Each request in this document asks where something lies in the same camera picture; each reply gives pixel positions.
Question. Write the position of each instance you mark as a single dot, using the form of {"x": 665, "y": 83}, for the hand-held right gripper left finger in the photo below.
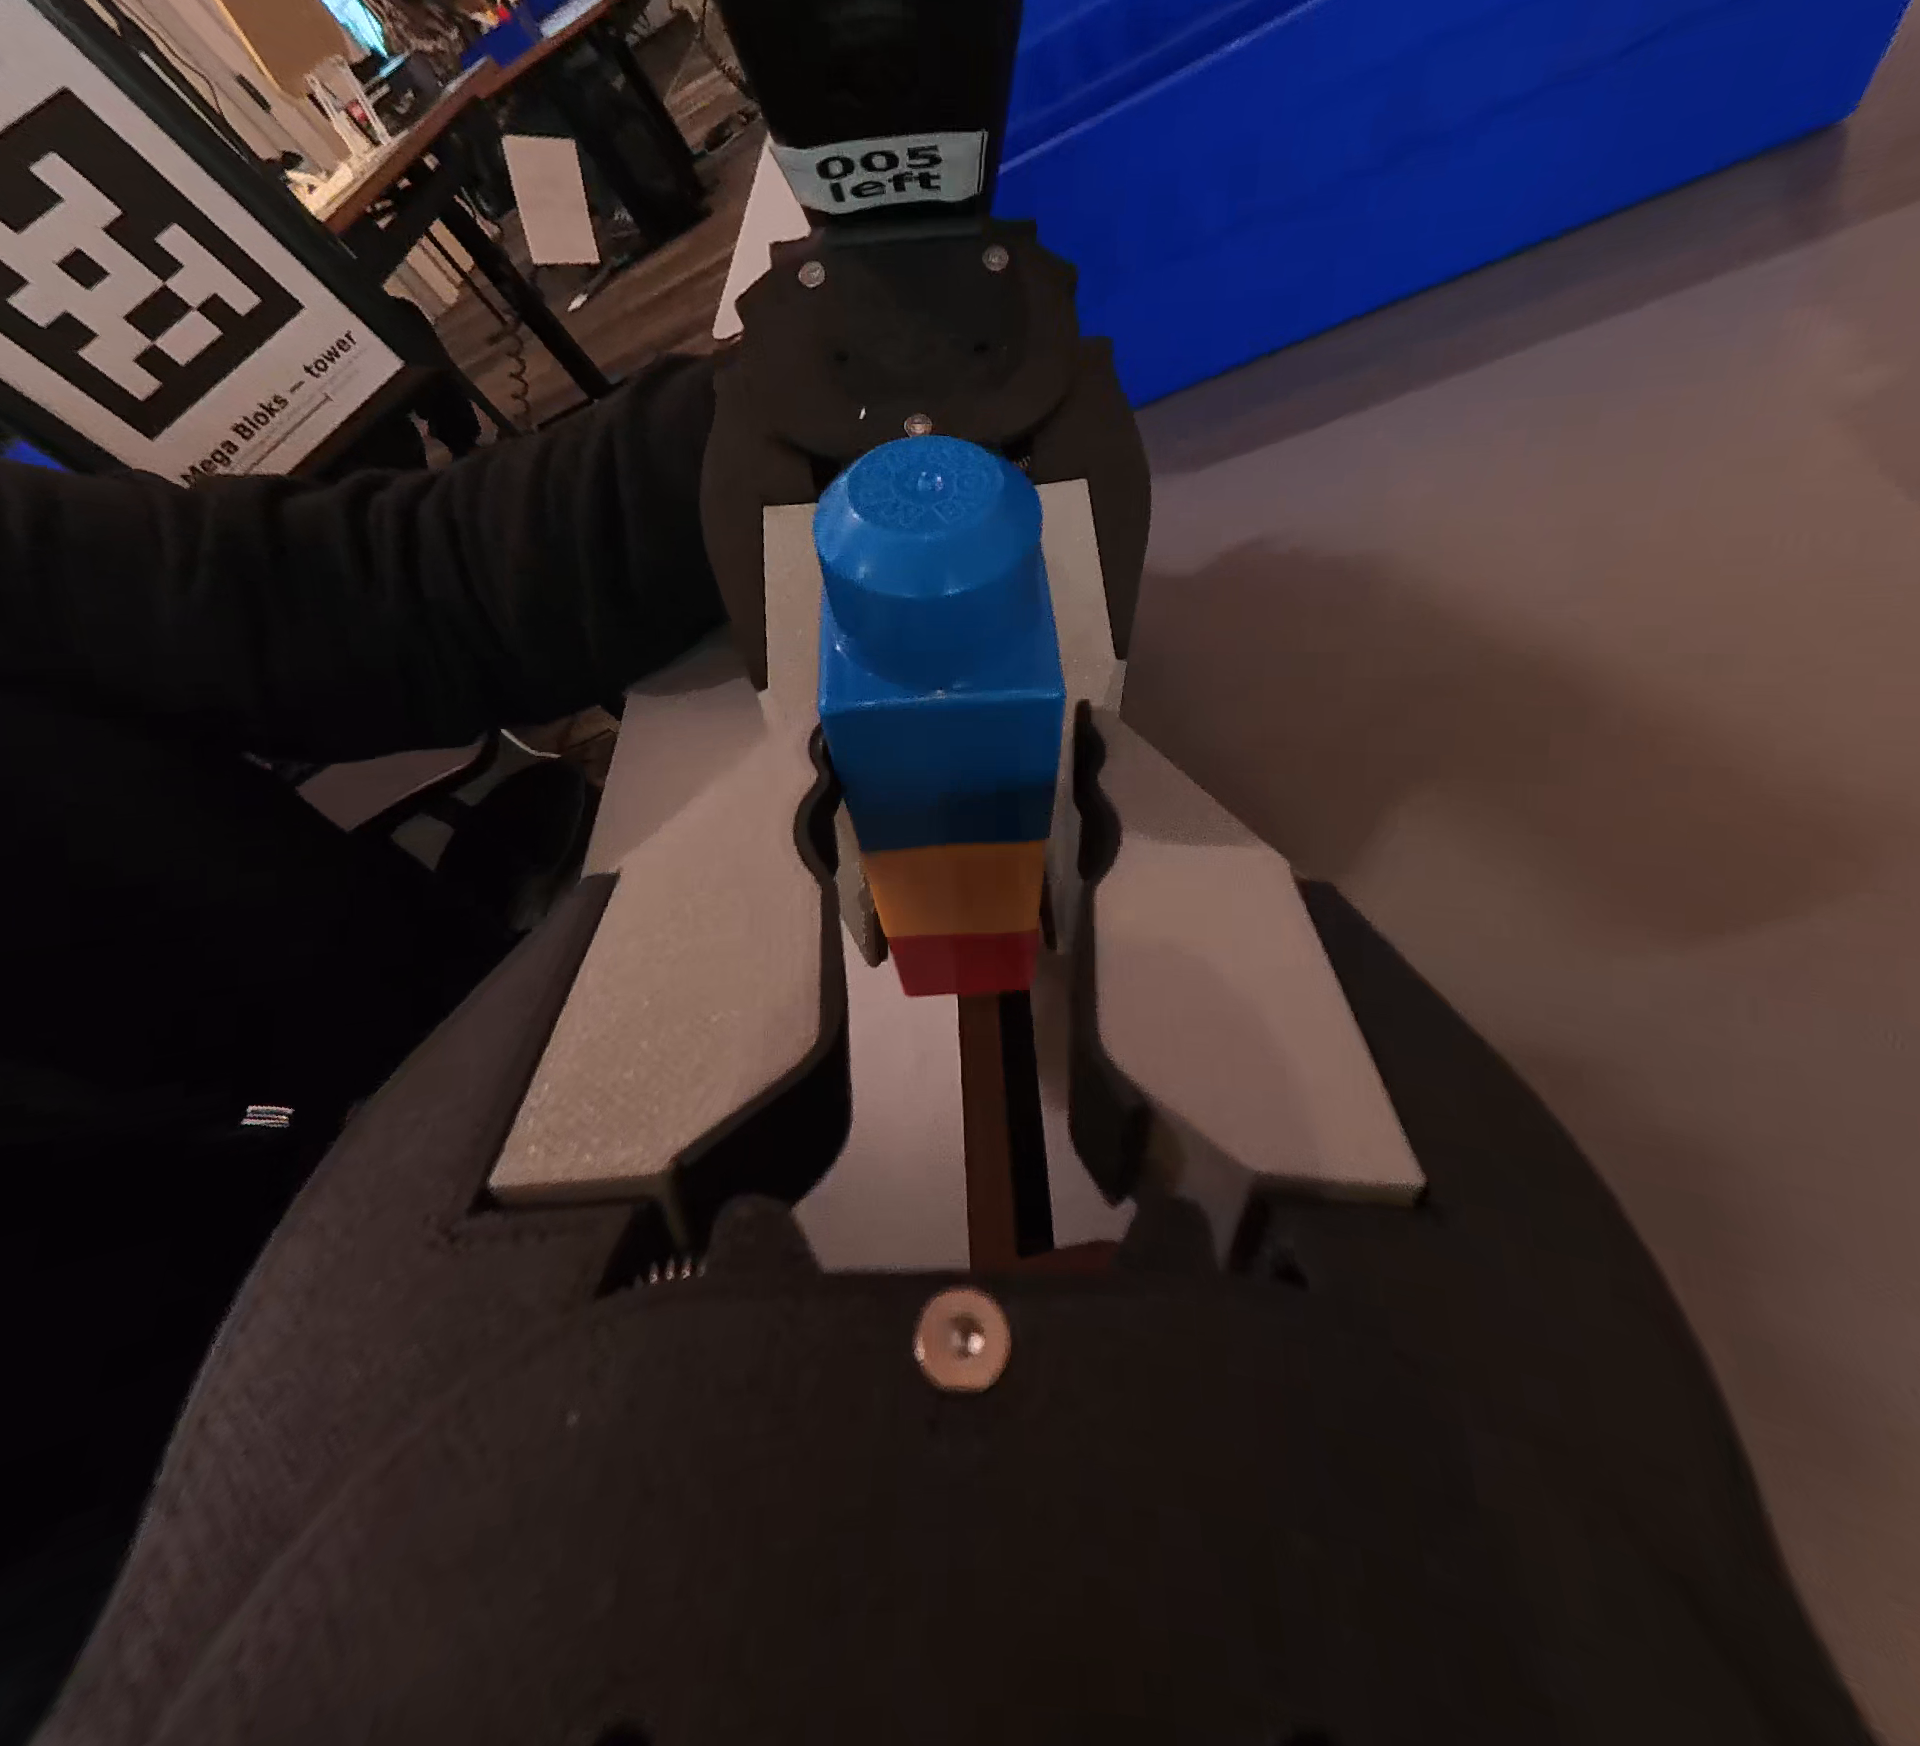
{"x": 659, "y": 1026}

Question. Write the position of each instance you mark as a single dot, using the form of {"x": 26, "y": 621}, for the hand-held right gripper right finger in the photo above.
{"x": 1245, "y": 1026}

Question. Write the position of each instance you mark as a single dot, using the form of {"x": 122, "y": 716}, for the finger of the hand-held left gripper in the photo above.
{"x": 791, "y": 607}
{"x": 1084, "y": 577}

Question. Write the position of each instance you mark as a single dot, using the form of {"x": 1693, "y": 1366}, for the blue mega block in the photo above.
{"x": 937, "y": 727}

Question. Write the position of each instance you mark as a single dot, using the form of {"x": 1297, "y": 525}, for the red mega block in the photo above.
{"x": 964, "y": 962}

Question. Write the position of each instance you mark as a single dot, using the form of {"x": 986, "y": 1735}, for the orange mega block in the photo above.
{"x": 959, "y": 891}

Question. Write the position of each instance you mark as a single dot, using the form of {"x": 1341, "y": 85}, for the blue plastic storage bin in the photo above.
{"x": 1349, "y": 126}

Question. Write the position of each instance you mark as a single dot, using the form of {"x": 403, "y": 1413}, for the person's left forearm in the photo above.
{"x": 375, "y": 577}

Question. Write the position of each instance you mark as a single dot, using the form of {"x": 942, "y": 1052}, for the white board panel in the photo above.
{"x": 551, "y": 202}

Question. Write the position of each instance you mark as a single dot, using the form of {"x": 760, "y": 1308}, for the wooden background table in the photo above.
{"x": 434, "y": 134}

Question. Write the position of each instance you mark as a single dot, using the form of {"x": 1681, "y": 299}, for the black white tag sign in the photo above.
{"x": 149, "y": 262}

